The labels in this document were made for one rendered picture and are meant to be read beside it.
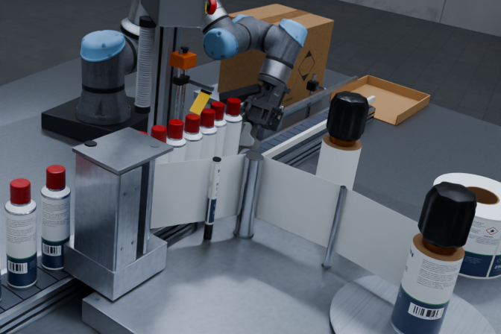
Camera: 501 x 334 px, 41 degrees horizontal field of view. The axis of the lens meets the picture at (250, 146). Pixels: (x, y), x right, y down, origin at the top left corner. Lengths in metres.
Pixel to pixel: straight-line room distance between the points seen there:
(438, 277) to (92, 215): 0.59
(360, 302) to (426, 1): 6.69
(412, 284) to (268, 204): 0.37
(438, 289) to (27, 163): 1.07
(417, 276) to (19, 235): 0.68
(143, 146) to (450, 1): 6.79
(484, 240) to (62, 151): 1.08
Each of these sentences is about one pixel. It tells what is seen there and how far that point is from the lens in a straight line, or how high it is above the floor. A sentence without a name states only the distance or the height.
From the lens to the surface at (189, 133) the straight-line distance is 1.47.
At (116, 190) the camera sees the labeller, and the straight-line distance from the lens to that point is 1.11.
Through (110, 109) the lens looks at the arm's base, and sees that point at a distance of 1.86.
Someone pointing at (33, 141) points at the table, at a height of 0.83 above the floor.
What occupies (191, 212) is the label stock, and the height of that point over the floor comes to 0.94.
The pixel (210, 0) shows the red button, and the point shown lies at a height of 1.34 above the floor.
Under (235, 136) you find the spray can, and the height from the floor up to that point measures 1.00.
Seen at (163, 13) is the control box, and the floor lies 1.31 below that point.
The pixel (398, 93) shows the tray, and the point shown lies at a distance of 2.60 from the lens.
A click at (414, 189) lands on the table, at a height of 0.83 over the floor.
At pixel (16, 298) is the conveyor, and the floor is 0.88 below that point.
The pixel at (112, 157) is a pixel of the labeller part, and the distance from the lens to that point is 1.13.
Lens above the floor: 1.66
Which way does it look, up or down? 25 degrees down
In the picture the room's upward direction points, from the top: 8 degrees clockwise
